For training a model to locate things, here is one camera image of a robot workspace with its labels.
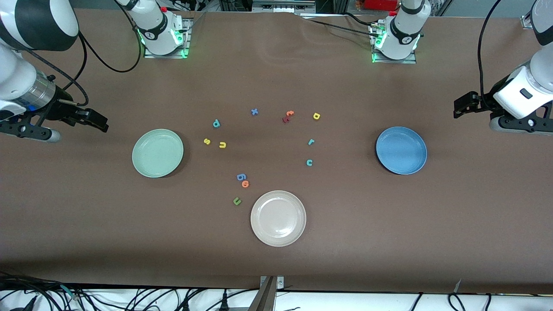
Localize blue plate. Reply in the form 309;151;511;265
375;126;428;175

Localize brown table cover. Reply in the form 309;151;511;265
0;9;553;295

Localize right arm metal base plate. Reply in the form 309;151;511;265
144;17;193;59

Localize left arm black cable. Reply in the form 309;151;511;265
477;0;504;108

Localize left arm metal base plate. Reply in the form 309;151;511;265
371;24;417;64

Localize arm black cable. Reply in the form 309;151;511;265
477;0;504;108
26;0;144;107

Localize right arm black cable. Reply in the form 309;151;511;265
26;0;144;107

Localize green plate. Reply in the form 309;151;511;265
132;129;184;178

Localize beige plate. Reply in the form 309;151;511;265
250;190;307;247

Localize grey metal rail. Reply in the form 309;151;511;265
252;0;317;13

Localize red box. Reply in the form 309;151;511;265
363;0;400;11

